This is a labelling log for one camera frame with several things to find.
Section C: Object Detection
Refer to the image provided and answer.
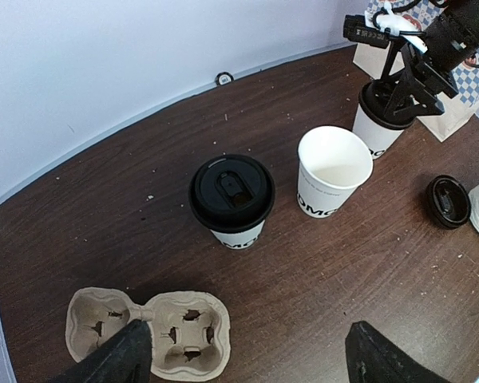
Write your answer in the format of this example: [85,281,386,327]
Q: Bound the black cup lid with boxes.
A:
[358,81,415,131]
[188,154,275,234]

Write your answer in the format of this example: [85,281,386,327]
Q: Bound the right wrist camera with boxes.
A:
[342,1,428,53]

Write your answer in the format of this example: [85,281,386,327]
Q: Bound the wall cable grommet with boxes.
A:
[215,72,234,86]

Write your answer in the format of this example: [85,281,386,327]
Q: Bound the white paper cup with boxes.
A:
[352,102,408,160]
[208,219,266,250]

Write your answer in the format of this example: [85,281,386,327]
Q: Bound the stack of black lids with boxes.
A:
[424,175,472,230]

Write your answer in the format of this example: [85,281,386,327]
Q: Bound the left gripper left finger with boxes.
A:
[51,319,152,383]

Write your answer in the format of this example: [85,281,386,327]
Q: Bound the white paper cups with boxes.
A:
[297,125,374,219]

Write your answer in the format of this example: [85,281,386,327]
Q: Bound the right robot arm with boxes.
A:
[372,1,479,124]

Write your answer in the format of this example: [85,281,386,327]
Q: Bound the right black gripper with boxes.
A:
[378,38,458,120]

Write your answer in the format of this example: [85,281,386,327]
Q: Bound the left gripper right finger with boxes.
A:
[345,321,448,383]

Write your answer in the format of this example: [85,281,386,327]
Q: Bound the blue checkered paper bag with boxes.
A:
[351,0,479,143]

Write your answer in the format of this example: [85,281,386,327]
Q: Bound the cardboard cup carrier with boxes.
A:
[65,287,231,382]

